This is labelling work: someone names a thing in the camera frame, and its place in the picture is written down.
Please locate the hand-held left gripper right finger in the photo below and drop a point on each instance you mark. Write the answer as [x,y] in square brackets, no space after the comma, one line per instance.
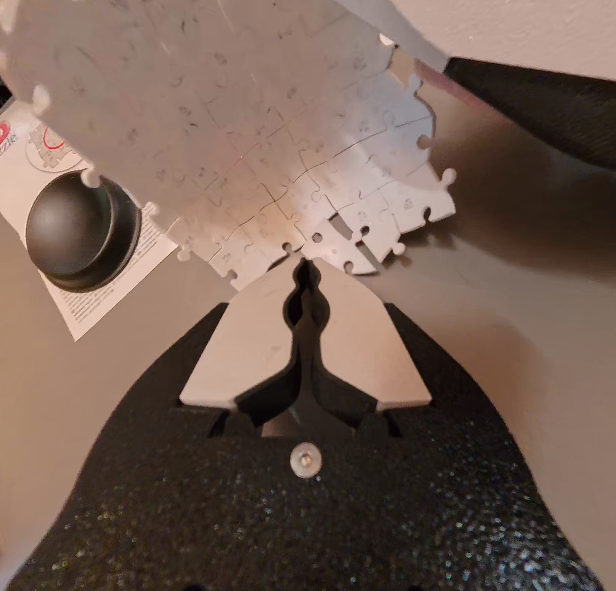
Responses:
[370,350]

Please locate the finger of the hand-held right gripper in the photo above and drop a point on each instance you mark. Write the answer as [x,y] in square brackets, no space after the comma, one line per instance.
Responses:
[505,23]

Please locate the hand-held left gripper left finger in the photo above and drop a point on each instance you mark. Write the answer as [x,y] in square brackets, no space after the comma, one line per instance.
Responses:
[240,350]

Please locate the white partly built puzzle ball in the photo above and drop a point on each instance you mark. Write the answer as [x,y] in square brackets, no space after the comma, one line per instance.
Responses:
[216,119]

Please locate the black round ball stand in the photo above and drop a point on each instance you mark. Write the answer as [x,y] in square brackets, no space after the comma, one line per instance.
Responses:
[72,225]

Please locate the printed paper instruction sheet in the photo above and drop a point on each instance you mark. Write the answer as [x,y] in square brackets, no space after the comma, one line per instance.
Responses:
[96,307]

